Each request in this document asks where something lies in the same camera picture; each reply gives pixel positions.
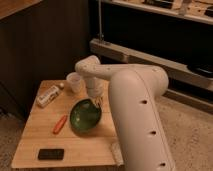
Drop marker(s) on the grey cloth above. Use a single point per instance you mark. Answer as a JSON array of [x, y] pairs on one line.
[[116, 152]]

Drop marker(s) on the vertical metal pole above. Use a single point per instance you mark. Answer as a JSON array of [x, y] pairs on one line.
[[101, 36]]

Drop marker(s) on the white plastic bottle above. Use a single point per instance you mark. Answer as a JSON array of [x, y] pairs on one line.
[[49, 95]]

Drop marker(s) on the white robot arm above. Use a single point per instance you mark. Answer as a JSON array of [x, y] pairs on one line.
[[132, 91]]

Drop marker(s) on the orange carrot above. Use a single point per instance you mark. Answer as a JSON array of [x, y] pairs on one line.
[[59, 125]]

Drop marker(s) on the black rectangular phone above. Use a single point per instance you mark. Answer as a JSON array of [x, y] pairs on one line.
[[51, 154]]

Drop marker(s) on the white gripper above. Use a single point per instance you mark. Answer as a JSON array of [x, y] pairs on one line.
[[94, 88]]

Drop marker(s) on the grey metal shelf rack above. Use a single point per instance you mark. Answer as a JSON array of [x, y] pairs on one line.
[[182, 47]]

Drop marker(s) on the green ceramic bowl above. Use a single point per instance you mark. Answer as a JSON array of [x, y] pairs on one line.
[[84, 116]]

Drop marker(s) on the clear plastic cup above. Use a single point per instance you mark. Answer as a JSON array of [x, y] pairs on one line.
[[74, 81]]

